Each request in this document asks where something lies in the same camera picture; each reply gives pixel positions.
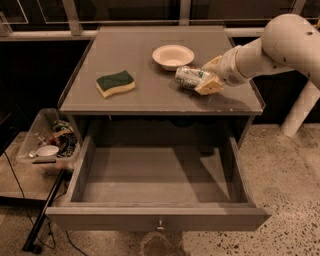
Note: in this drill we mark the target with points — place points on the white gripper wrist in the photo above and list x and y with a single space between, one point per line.
227 69

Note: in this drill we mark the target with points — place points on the silver green 7up can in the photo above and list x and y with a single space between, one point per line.
189 78

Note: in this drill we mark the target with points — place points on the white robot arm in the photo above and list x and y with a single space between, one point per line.
288 42

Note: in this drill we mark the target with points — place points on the white bowl on counter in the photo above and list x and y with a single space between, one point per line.
170 57

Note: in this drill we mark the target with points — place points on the open grey top drawer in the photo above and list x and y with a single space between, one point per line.
132 187

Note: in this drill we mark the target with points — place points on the metal drawer knob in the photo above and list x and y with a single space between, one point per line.
160 227

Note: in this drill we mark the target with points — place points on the metal window railing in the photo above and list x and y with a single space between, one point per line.
35 20

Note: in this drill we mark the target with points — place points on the green yellow sponge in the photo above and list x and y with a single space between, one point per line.
115 83

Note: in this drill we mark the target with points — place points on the colourful snack bags in bin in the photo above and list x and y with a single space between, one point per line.
64 138

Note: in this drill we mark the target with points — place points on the clear plastic bin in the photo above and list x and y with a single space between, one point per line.
40 131

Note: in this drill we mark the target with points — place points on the small white bowl in bin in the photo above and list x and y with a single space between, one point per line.
48 150

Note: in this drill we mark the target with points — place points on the black metal leg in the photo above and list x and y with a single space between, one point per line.
29 245

